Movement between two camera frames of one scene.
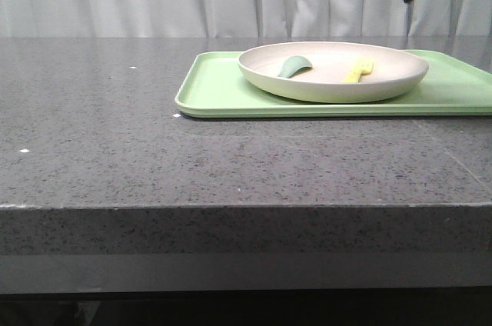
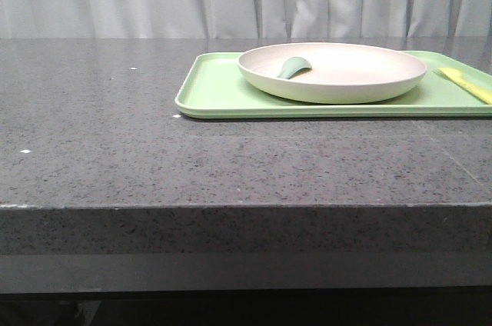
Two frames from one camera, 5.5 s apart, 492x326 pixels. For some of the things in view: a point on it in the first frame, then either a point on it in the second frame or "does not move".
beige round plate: (331, 72) does not move
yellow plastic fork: (362, 66) -> (456, 75)
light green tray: (213, 84) does not move
